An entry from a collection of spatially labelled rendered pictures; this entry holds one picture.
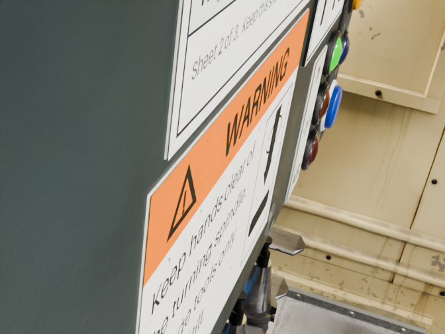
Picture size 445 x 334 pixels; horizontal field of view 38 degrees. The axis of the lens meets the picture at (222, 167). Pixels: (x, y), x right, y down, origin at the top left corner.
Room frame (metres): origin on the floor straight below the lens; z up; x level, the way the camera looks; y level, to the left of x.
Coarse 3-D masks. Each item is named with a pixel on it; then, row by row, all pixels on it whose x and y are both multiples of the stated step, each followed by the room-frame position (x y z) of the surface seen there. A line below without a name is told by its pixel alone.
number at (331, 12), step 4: (332, 0) 0.32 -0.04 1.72; (336, 0) 0.33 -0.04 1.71; (340, 0) 0.35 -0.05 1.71; (332, 4) 0.32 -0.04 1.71; (336, 4) 0.34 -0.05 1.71; (340, 4) 0.36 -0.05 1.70; (328, 8) 0.31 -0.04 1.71; (332, 8) 0.33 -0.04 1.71; (336, 8) 0.34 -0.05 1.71; (328, 12) 0.31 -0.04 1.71; (332, 12) 0.33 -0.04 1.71; (328, 16) 0.32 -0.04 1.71; (332, 16) 0.33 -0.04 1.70; (328, 20) 0.32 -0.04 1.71
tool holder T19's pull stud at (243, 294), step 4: (244, 292) 0.54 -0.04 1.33; (240, 296) 0.54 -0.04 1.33; (244, 296) 0.54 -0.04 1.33; (240, 300) 0.53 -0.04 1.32; (236, 304) 0.54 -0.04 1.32; (240, 304) 0.54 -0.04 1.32; (236, 308) 0.54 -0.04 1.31; (240, 308) 0.54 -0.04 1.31; (232, 312) 0.53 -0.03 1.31; (236, 312) 0.53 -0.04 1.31; (240, 312) 0.54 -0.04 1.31; (232, 316) 0.53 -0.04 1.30; (236, 316) 0.53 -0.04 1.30; (240, 316) 0.53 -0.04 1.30; (232, 320) 0.53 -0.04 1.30; (236, 320) 0.53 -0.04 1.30; (240, 320) 0.54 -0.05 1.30
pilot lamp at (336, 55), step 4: (340, 40) 0.36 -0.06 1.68; (336, 44) 0.35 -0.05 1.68; (340, 44) 0.36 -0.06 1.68; (336, 48) 0.35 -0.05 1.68; (340, 48) 0.36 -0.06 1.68; (336, 52) 0.35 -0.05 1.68; (340, 52) 0.36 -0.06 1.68; (332, 56) 0.35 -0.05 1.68; (336, 56) 0.35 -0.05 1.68; (332, 60) 0.35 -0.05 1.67; (336, 60) 0.35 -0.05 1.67; (332, 64) 0.35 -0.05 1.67; (336, 64) 0.36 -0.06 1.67; (332, 68) 0.35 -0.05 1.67
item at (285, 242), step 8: (272, 232) 0.82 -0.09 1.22; (280, 232) 0.82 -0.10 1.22; (288, 232) 0.83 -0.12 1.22; (280, 240) 0.80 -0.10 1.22; (288, 240) 0.81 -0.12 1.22; (296, 240) 0.81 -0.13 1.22; (272, 248) 0.78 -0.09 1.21; (280, 248) 0.78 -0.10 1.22; (288, 248) 0.79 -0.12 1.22; (296, 248) 0.79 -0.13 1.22; (304, 248) 0.80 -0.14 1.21
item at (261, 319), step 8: (272, 296) 0.66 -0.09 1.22; (272, 304) 0.65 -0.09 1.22; (248, 312) 0.63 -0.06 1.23; (264, 312) 0.63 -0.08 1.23; (272, 312) 0.64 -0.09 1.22; (248, 320) 0.62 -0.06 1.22; (256, 320) 0.62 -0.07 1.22; (264, 320) 0.62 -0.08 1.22; (272, 320) 0.64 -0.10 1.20; (264, 328) 0.62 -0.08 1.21
